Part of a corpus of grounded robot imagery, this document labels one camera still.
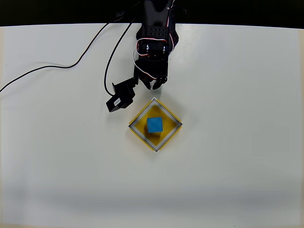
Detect blue cube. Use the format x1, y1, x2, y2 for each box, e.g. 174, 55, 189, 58
146, 116, 164, 133

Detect yellow square tray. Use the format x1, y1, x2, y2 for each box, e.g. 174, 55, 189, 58
128, 96, 184, 154

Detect white red gripper servo wire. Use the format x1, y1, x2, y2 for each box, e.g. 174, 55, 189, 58
132, 37, 167, 81

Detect black camera with bracket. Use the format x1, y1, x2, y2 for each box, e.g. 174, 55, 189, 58
105, 77, 139, 113

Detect black camera cable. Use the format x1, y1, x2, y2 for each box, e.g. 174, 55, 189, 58
104, 10, 140, 96

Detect white red arm servo wire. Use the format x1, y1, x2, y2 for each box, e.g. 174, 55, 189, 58
166, 0, 178, 54

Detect black extension cable with plug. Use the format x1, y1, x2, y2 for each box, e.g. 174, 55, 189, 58
0, 10, 126, 93

